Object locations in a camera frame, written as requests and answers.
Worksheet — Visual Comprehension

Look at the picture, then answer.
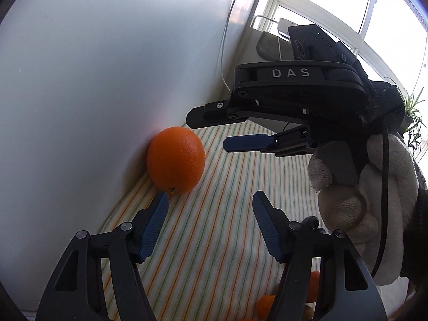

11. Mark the white window frame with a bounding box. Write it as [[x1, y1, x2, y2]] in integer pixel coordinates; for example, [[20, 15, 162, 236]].
[[264, 0, 428, 108]]

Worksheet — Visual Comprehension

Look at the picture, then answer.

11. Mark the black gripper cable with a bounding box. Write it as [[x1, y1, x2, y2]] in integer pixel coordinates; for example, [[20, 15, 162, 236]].
[[369, 117, 392, 275]]

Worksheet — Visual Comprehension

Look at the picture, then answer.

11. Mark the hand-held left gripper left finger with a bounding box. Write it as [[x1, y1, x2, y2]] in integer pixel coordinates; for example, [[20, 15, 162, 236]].
[[35, 192, 169, 321]]

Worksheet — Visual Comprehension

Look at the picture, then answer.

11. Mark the large orange with stem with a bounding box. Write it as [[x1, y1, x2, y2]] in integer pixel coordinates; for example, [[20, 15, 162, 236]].
[[147, 126, 206, 195]]

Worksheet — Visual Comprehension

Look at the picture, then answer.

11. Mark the striped cloth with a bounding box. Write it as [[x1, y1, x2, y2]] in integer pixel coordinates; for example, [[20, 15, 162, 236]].
[[100, 120, 412, 321]]

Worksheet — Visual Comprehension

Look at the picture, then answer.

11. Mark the person's right forearm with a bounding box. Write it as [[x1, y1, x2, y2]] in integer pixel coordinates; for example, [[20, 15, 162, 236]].
[[399, 160, 428, 296]]

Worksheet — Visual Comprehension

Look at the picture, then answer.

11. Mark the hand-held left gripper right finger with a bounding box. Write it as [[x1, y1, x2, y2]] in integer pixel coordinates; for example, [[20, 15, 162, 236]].
[[252, 190, 388, 321]]

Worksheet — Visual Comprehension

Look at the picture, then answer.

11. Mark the potted spider plant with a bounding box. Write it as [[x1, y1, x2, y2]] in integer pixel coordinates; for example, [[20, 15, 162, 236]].
[[388, 77, 428, 156]]

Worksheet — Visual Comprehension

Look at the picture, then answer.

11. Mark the person's right hand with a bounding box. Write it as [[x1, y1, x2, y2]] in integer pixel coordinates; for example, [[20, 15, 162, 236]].
[[308, 134, 420, 286]]

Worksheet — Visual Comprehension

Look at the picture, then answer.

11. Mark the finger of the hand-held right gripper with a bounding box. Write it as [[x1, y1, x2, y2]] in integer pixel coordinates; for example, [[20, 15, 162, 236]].
[[223, 125, 311, 158], [185, 99, 250, 129]]

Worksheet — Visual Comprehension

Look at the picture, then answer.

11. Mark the small tangerine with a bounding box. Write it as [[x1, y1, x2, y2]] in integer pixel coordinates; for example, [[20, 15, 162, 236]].
[[306, 271, 321, 303], [256, 295, 276, 320]]

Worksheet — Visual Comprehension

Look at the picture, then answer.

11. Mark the grey windowsill cushion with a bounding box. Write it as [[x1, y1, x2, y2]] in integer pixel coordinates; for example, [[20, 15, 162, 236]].
[[256, 31, 295, 63]]

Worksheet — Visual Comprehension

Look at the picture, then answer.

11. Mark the white power strip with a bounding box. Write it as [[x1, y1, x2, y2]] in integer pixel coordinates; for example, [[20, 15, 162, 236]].
[[277, 18, 292, 40]]

